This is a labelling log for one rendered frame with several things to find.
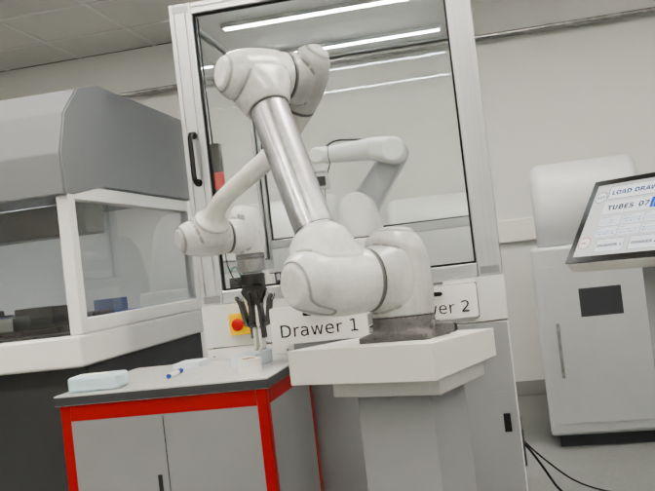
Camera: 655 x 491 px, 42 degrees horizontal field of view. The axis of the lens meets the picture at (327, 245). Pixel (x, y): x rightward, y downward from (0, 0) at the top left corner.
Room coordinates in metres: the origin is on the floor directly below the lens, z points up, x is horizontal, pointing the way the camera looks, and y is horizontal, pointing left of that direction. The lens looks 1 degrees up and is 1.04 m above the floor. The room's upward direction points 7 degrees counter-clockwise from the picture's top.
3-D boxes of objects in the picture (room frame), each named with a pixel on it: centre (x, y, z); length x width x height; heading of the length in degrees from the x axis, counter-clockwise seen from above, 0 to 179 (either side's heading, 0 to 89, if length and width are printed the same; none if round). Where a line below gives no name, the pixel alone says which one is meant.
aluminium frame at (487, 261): (3.33, -0.14, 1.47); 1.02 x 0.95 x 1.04; 79
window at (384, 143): (2.88, -0.05, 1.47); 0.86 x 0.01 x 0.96; 79
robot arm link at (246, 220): (2.65, 0.25, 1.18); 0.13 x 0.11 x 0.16; 127
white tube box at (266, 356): (2.66, 0.27, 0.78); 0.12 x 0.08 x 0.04; 159
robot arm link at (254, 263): (2.66, 0.24, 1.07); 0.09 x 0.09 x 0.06
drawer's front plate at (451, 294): (2.80, -0.32, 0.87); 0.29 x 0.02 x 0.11; 79
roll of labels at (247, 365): (2.45, 0.26, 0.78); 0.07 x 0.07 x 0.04
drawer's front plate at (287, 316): (2.54, 0.05, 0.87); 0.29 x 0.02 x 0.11; 79
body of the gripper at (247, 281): (2.66, 0.24, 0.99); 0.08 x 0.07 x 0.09; 69
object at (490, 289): (3.33, -0.14, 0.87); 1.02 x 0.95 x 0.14; 79
